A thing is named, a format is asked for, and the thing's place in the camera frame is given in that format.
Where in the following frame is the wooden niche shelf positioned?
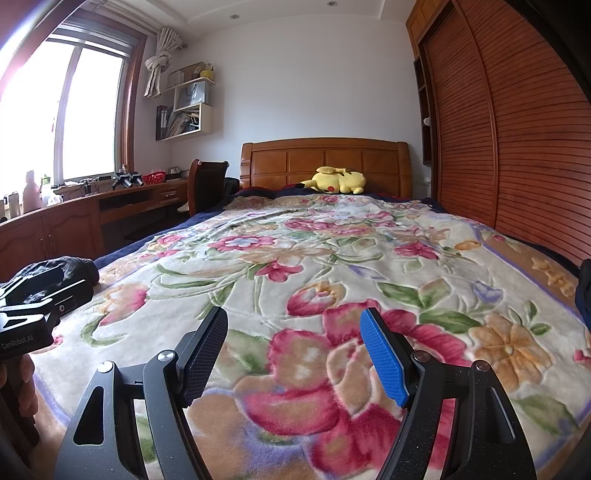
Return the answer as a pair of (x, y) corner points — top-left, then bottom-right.
(414, 58), (435, 164)

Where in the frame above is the wooden framed window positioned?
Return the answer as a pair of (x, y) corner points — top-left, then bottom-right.
(0, 28), (145, 217)

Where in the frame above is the wooden desk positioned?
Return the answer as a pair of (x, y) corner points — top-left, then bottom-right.
(0, 178), (190, 282)

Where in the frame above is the black trench coat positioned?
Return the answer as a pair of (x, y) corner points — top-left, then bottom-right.
(14, 257), (100, 288)

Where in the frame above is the floral blanket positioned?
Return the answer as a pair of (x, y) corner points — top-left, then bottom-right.
(28, 194), (587, 480)

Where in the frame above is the wooden bed headboard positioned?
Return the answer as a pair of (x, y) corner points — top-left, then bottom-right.
(240, 137), (411, 199)

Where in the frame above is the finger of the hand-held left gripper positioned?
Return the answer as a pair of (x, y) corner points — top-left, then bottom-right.
(0, 267), (65, 301)
(0, 278), (93, 319)

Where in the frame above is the stack of magazines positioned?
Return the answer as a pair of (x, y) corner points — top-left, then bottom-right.
(167, 108), (201, 137)

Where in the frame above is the green capped bottle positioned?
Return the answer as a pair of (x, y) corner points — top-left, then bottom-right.
(41, 174), (63, 206)

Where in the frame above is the wooden louvered wardrobe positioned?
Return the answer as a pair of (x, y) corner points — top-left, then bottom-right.
(406, 0), (591, 278)

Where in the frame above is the tied beige curtain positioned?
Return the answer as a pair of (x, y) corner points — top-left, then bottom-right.
(143, 28), (185, 99)

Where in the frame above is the white paper bag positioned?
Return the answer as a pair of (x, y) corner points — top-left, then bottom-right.
(178, 83), (207, 108)

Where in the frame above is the pink bottle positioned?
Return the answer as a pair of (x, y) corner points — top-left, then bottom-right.
(23, 170), (43, 213)

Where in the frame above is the person's left hand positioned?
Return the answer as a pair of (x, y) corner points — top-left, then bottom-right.
(18, 357), (38, 416)

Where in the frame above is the white wall shelf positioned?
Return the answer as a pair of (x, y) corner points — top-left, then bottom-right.
(156, 76), (215, 141)

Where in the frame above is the black device on stand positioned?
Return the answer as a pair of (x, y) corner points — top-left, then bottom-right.
(112, 168), (144, 190)

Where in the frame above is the wooden chair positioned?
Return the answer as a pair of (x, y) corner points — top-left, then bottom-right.
(187, 159), (230, 217)

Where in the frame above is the cardboard box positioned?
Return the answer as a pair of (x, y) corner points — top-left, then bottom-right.
(167, 67), (204, 88)

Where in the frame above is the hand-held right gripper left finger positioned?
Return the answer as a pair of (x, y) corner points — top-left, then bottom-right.
(54, 306), (229, 480)

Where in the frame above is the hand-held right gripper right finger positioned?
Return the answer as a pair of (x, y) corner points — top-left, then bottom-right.
(360, 308), (537, 480)

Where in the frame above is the yellow plush toy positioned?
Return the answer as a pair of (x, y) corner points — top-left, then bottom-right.
(295, 166), (366, 195)

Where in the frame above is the blue cloth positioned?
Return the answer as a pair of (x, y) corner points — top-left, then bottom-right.
(575, 261), (591, 326)

